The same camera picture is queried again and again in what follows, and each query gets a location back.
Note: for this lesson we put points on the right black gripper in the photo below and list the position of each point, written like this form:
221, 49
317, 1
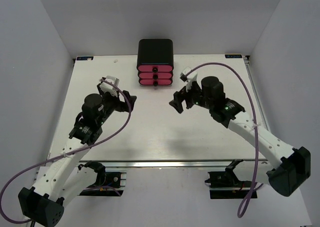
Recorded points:
186, 101

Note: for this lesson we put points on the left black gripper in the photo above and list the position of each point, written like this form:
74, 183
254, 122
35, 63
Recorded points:
120, 104

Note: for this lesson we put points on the pink drawer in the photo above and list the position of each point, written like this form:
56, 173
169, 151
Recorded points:
155, 68
155, 82
155, 75

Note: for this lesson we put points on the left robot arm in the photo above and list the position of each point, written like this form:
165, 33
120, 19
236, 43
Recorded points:
45, 202

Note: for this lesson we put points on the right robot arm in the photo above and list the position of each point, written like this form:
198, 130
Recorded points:
287, 167

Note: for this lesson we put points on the black drawer cabinet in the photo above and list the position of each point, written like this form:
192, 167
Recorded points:
155, 52

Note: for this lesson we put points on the left blue label sticker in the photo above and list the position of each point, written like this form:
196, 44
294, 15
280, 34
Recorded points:
84, 58

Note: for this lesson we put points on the blue label sticker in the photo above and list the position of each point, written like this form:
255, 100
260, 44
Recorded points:
233, 56
84, 58

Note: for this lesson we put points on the right blue label sticker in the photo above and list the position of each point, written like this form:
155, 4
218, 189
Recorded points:
233, 56

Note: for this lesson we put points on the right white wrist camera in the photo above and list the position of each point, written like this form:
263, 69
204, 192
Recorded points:
188, 76

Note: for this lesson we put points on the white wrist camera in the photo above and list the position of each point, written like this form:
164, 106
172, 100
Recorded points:
109, 85
188, 76

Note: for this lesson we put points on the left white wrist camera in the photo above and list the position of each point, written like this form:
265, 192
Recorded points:
109, 85

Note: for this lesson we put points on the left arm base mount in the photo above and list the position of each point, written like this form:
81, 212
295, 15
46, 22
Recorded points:
110, 184

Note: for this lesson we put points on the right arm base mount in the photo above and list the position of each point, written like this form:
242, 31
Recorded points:
225, 185

